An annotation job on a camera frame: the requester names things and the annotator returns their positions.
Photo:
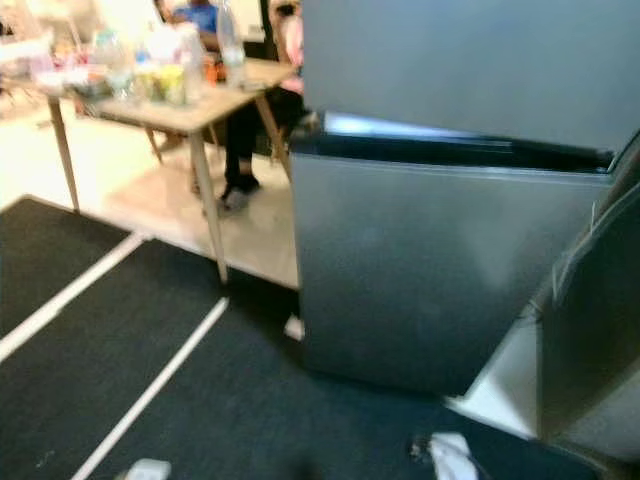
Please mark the grey fridge door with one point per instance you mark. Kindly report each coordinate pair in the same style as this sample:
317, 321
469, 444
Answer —
400, 270

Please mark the dark grey floor mat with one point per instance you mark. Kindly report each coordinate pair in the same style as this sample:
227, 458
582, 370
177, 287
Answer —
50, 260
310, 420

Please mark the white floor tape strip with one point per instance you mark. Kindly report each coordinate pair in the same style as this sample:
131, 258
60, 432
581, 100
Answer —
150, 390

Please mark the person in pink shirt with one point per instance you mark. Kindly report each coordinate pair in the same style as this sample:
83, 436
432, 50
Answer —
245, 140

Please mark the light wooden table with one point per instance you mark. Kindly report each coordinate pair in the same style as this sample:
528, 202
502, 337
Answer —
230, 105

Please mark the person in blue shirt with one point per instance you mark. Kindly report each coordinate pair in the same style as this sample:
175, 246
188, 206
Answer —
195, 15

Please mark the large clear water bottle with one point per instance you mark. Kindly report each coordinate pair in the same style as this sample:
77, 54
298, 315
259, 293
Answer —
231, 50

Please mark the grey freezer door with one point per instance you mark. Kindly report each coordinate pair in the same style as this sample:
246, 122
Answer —
460, 60

